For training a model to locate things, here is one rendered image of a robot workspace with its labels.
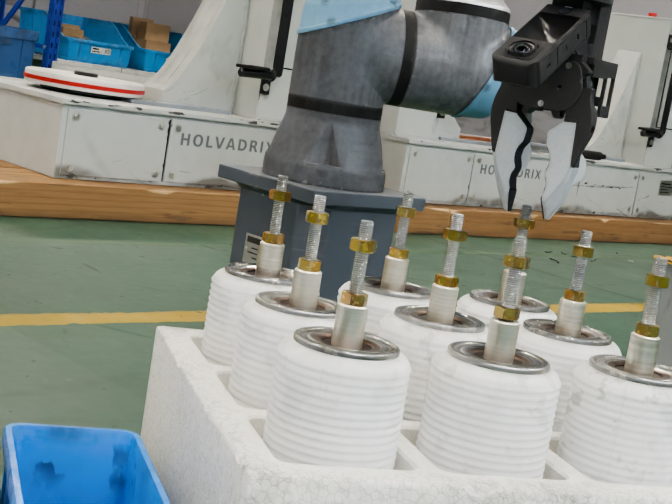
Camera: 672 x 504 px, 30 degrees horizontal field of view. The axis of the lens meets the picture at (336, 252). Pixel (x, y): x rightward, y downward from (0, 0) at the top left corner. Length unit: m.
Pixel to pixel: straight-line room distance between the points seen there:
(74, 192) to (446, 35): 1.55
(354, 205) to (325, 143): 0.08
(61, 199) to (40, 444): 1.87
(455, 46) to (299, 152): 0.22
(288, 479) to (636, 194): 3.85
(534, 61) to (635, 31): 3.73
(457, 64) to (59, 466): 0.71
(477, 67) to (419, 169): 2.21
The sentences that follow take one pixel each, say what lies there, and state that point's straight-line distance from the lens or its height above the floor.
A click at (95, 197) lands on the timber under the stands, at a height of 0.05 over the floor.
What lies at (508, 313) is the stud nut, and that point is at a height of 0.29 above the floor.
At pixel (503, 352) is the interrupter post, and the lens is 0.92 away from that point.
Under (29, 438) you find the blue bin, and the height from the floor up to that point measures 0.11.
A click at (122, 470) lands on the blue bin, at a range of 1.06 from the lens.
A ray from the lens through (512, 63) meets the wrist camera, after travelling 1.08.
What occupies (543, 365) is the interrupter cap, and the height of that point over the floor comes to 0.25.
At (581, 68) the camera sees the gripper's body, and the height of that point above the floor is 0.47.
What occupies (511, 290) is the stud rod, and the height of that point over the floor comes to 0.30.
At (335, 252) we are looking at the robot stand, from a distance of 1.46.
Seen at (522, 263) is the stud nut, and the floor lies 0.32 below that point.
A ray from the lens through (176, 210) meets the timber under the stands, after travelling 3.07.
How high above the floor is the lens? 0.44
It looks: 8 degrees down
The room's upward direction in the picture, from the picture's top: 10 degrees clockwise
